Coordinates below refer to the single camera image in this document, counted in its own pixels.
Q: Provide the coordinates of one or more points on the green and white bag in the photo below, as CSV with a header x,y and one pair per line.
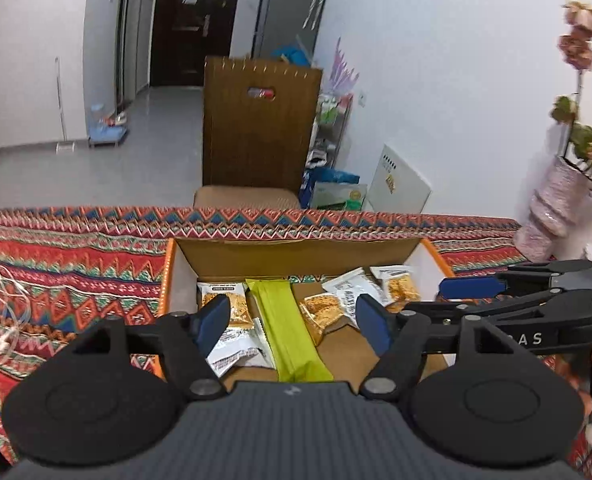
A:
x,y
338,196

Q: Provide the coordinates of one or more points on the pink textured vase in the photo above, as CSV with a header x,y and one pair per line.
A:
x,y
551,210

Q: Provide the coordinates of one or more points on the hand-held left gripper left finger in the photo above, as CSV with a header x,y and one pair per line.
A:
x,y
211,322

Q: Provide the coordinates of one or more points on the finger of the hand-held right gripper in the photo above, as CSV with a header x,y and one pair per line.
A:
x,y
496,310
471,288

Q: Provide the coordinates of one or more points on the white board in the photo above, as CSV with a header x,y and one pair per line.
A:
x,y
398,182

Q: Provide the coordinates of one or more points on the green snack packet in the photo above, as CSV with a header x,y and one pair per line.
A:
x,y
286,330

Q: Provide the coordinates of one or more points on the wooden chair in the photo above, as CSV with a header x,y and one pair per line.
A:
x,y
261,125

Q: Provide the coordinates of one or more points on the white pole stand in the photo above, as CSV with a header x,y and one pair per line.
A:
x,y
61,105

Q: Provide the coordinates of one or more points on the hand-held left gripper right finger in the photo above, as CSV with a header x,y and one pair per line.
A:
x,y
373,325

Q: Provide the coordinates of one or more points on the dried pink roses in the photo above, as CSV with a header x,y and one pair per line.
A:
x,y
581,85

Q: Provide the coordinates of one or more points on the grey refrigerator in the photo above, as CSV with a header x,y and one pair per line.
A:
x,y
288,10

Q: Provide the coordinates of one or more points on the patterned red tablecloth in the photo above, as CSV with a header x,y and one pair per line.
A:
x,y
51,250

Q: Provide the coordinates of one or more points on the pile of mixed snack packets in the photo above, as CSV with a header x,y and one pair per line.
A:
x,y
348,290

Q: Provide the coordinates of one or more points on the orange cardboard box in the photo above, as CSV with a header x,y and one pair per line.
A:
x,y
296,255

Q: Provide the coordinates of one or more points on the purple wall decoration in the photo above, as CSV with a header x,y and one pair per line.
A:
x,y
343,67

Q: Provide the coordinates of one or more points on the dark brown door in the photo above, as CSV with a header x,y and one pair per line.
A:
x,y
186,20

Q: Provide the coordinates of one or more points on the metal shelf cart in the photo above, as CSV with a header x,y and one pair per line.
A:
x,y
331,125

